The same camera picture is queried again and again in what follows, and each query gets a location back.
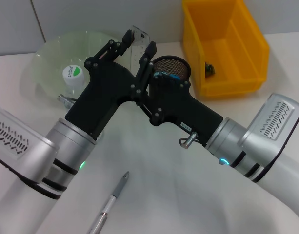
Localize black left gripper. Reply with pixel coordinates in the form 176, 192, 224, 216
65, 29, 157, 142

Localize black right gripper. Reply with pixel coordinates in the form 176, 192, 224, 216
136, 72, 224, 147

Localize clear plastic ruler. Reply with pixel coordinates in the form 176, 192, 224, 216
129, 25, 151, 76

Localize blue scissors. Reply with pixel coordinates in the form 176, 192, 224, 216
154, 72, 181, 82

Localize green plastic wrapper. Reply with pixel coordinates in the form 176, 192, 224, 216
204, 62, 216, 78

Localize clear water bottle green label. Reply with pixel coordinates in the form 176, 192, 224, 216
62, 64, 88, 97

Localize silver white pen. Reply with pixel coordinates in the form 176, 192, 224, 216
87, 171, 130, 234

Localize black mesh pen holder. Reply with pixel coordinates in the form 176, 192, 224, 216
153, 55, 192, 98

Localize translucent green fruit plate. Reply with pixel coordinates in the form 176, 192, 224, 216
20, 30, 130, 108

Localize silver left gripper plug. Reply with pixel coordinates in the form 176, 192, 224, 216
58, 94, 77, 110

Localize yellow plastic bin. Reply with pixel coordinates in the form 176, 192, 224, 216
182, 0, 271, 99

